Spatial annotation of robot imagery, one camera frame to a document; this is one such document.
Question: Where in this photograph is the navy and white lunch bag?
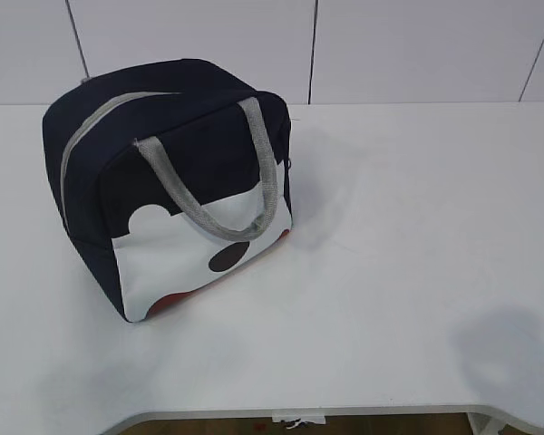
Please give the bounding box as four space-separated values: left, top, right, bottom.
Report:
42 59 293 323

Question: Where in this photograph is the white paper scrap under table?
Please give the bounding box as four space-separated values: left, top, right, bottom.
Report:
271 411 326 430

